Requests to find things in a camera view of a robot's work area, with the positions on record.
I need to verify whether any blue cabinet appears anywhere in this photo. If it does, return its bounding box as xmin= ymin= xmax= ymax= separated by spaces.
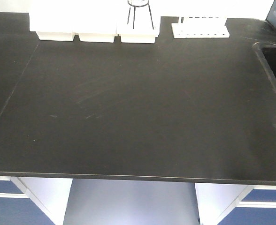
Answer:
xmin=0 ymin=176 xmax=72 ymax=225
xmin=195 ymin=183 xmax=276 ymax=225

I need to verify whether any white plastic bin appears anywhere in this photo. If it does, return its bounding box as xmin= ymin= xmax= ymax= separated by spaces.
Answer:
xmin=116 ymin=2 xmax=161 ymax=44
xmin=29 ymin=2 xmax=75 ymax=42
xmin=72 ymin=5 xmax=117 ymax=43

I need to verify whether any white plastic bin left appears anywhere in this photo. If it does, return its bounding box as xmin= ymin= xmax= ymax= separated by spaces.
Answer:
xmin=29 ymin=2 xmax=75 ymax=42

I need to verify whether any blue right cabinet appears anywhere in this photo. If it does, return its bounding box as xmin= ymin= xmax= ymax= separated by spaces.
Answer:
xmin=195 ymin=183 xmax=276 ymax=225

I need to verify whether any white test tube rack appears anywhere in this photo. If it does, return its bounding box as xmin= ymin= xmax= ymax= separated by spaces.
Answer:
xmin=171 ymin=17 xmax=230 ymax=38

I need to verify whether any black wire tripod stand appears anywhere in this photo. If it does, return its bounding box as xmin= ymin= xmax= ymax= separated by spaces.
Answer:
xmin=126 ymin=0 xmax=155 ymax=30

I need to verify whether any white plastic bin right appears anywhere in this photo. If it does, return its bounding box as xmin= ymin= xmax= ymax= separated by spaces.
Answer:
xmin=116 ymin=2 xmax=161 ymax=44

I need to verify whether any white plastic bin middle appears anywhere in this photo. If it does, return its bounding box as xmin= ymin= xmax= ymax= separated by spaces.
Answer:
xmin=72 ymin=5 xmax=117 ymax=43

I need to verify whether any blue left cabinet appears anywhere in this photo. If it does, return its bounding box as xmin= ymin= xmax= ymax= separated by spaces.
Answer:
xmin=0 ymin=176 xmax=72 ymax=225

